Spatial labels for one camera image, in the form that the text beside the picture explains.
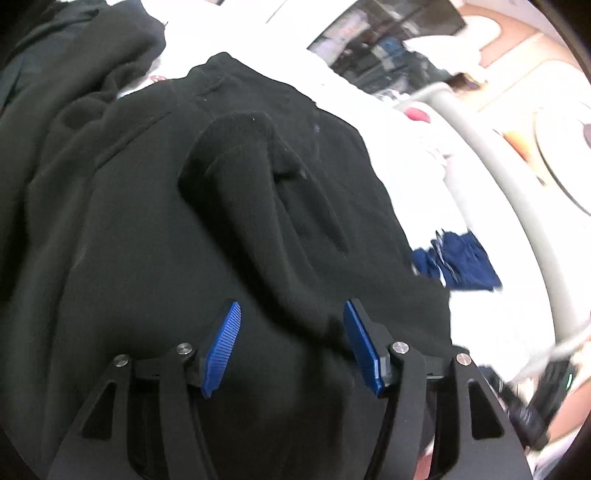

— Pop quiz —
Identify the black zip jacket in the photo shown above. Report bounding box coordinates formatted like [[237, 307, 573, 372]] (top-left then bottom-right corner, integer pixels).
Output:
[[0, 25, 65, 114]]

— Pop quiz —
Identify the open closet with clothes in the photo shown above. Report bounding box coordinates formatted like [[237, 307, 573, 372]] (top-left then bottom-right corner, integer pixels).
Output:
[[306, 0, 467, 95]]

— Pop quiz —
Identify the checkered cartoon print blanket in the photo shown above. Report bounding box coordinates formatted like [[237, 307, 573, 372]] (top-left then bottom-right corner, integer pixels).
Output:
[[111, 0, 578, 384]]

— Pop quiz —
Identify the navy folded garment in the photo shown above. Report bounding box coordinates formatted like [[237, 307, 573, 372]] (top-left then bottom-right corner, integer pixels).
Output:
[[410, 228, 504, 292]]

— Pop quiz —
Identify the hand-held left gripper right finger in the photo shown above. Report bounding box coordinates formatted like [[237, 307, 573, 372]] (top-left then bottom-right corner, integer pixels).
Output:
[[342, 298, 533, 480]]

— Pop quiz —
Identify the red plush toy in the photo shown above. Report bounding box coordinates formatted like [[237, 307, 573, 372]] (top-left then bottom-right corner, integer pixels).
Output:
[[402, 105, 433, 124]]

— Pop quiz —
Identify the black fleece jacket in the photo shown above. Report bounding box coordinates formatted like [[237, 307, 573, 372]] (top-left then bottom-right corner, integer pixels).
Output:
[[0, 0, 453, 480]]

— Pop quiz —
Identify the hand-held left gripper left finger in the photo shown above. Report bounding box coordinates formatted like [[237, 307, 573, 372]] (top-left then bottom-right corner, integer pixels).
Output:
[[47, 299, 243, 480]]

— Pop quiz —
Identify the grey padded bed headboard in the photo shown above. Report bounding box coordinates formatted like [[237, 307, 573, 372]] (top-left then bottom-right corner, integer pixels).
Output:
[[413, 83, 591, 365]]

